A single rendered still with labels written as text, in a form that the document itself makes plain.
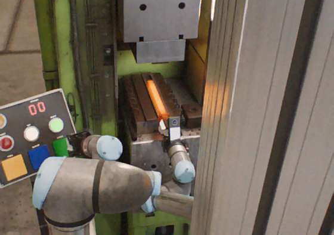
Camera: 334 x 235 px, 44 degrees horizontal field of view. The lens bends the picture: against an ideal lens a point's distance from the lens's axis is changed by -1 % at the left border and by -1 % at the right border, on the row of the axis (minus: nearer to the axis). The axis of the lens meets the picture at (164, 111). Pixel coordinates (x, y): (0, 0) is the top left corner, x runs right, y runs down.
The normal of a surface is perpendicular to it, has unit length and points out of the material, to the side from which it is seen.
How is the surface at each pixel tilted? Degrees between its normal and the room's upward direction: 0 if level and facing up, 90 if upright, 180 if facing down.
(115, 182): 39
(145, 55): 90
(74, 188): 53
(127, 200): 84
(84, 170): 13
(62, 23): 90
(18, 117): 60
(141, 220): 90
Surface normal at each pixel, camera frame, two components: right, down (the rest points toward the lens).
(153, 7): 0.22, 0.54
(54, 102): 0.55, -0.03
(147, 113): 0.04, -0.83
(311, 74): -0.07, 0.54
